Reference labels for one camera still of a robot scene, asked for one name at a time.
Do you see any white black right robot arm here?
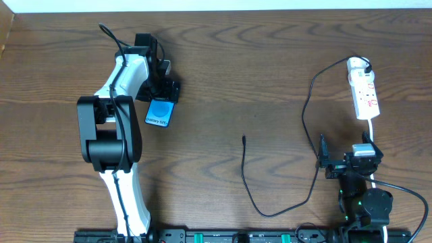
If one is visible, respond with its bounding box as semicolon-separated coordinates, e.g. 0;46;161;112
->
317;132;393;242

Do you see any white power strip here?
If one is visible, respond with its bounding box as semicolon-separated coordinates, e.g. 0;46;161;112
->
352;82;380;120

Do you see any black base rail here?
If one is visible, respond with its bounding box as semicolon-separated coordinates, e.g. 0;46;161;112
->
72;228;411;243

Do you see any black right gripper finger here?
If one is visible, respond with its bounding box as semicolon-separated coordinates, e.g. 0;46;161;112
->
362;132;383;157
319;135;329;162

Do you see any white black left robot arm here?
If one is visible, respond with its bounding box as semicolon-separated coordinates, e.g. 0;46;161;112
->
77;33;180;241

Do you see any blue Galaxy smartphone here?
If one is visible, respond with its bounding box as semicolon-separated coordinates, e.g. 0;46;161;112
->
145;100;175;128

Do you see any black USB charging cable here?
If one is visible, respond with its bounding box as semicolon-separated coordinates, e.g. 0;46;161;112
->
240;55;373;218

